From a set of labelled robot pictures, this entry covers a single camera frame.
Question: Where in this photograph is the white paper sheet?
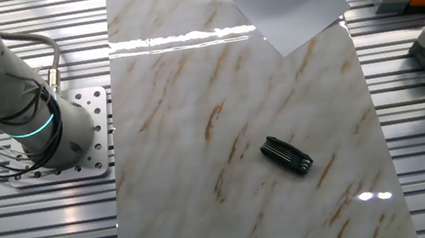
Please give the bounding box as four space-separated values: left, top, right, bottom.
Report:
214 0 357 67

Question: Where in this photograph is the marble pattern table mat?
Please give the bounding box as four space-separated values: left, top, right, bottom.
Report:
76 0 419 238

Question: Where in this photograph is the dark folding hex key set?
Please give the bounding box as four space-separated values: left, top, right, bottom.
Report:
257 129 316 182

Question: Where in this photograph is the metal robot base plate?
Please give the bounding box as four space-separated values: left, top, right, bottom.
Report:
0 84 120 191

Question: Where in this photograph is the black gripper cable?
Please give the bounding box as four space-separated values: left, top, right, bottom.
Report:
0 58 71 180

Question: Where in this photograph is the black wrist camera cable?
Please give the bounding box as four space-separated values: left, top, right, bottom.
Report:
0 58 71 180

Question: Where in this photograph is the thick grey cable metal plug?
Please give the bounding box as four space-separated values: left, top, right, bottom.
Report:
0 23 68 102

